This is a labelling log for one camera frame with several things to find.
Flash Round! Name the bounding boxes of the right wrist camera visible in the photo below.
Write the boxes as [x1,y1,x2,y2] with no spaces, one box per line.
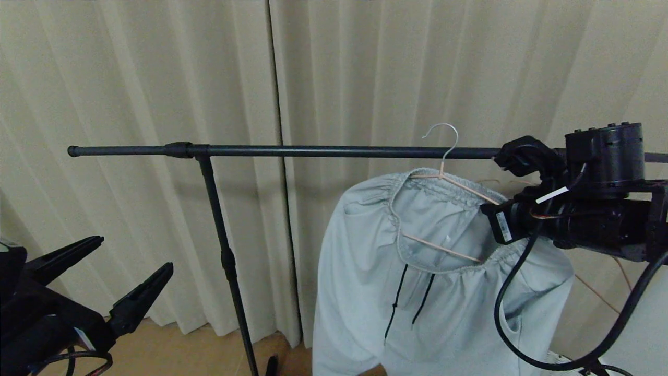
[493,135,567,181]

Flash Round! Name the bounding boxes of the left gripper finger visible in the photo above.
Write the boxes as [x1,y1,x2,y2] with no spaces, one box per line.
[106,262,175,339]
[23,235,105,286]

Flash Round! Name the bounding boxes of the white laundry basket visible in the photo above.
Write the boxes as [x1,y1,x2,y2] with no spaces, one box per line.
[540,351,635,376]

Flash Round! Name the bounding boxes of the beige curtain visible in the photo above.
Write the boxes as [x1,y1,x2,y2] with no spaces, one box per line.
[0,0,668,361]

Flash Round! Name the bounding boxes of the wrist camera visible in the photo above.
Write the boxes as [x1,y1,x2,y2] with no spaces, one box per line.
[493,135,567,181]
[0,238,28,293]

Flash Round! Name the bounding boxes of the black cable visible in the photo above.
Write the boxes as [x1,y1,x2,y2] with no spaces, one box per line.
[493,219,668,372]
[29,350,114,376]

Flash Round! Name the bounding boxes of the pale grey shorts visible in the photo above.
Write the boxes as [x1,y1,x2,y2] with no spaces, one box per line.
[312,167,575,376]

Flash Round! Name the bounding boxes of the pink clothes hanger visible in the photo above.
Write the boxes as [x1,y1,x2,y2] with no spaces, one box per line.
[402,123,500,263]
[478,177,633,315]

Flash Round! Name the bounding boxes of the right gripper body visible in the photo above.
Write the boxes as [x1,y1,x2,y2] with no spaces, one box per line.
[480,200,557,246]

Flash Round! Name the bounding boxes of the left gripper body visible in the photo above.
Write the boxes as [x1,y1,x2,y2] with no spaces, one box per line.
[0,250,116,376]

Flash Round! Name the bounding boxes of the black clothes rack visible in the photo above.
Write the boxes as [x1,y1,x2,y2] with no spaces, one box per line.
[67,141,668,376]

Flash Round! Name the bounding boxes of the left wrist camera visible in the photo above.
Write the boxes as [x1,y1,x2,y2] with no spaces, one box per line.
[0,238,28,293]

